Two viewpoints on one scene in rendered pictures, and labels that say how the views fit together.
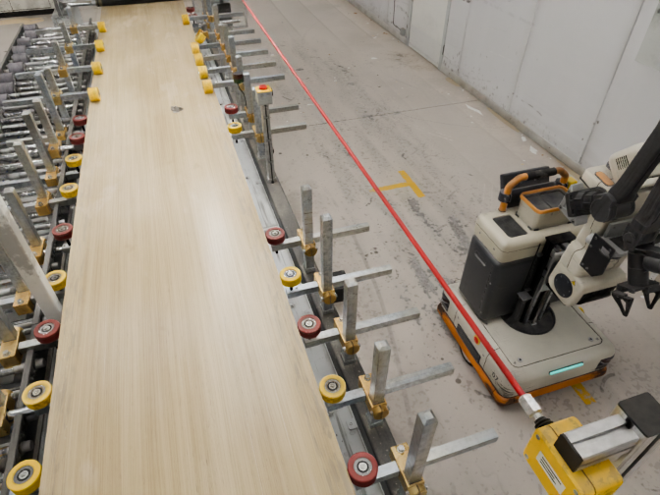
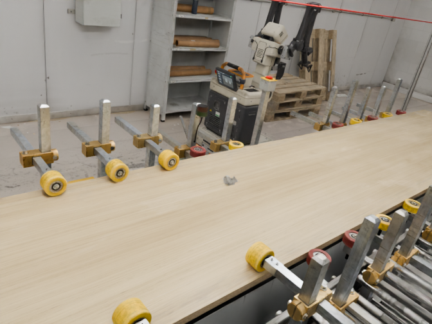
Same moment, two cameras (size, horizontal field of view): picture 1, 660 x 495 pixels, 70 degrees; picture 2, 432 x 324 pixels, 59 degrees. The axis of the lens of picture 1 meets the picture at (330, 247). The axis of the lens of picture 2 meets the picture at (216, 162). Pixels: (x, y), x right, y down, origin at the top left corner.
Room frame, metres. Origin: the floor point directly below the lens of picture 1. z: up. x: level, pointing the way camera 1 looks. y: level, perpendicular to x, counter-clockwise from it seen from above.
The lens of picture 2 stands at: (3.38, 2.22, 1.71)
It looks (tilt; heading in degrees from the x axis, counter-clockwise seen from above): 26 degrees down; 244
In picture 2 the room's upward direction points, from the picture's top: 10 degrees clockwise
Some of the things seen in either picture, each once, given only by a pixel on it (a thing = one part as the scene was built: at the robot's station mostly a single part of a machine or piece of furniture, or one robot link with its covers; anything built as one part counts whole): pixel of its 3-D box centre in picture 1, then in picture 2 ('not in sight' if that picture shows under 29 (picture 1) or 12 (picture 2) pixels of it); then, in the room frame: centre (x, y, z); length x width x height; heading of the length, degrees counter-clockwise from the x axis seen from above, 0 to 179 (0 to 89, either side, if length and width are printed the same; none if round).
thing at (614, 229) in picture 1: (626, 243); (271, 65); (1.33, -1.10, 0.99); 0.28 x 0.16 x 0.22; 108
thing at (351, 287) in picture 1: (349, 330); (360, 115); (1.03, -0.07, 0.87); 0.04 x 0.04 x 0.48; 18
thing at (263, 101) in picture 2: (268, 143); (258, 125); (2.20, 0.32, 0.93); 0.05 x 0.05 x 0.45; 18
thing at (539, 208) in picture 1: (547, 207); (239, 78); (1.72, -0.98, 0.87); 0.23 x 0.15 x 0.11; 108
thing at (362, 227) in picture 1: (321, 237); (313, 123); (1.56, 0.04, 0.83); 0.43 x 0.03 x 0.04; 108
